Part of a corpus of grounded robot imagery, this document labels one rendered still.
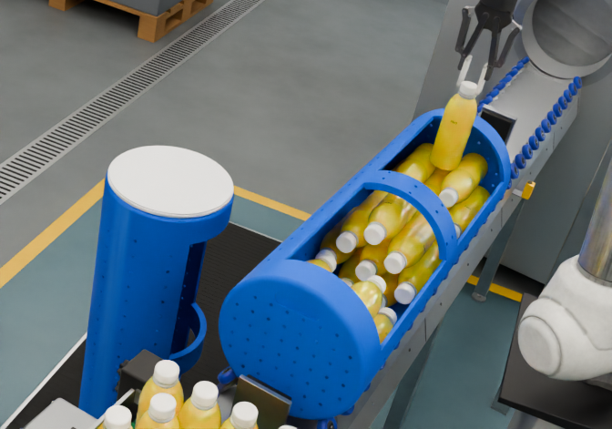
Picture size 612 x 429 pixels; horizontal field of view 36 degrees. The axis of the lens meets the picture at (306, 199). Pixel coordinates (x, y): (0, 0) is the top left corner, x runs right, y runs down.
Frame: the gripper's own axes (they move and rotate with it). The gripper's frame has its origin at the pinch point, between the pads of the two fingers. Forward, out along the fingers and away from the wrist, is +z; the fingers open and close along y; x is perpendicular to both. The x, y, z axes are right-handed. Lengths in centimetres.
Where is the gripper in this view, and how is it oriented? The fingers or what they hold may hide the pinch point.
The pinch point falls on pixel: (473, 76)
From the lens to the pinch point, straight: 209.2
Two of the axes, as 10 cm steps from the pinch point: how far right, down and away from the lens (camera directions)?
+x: -4.5, 3.9, -8.1
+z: -2.1, 8.3, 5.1
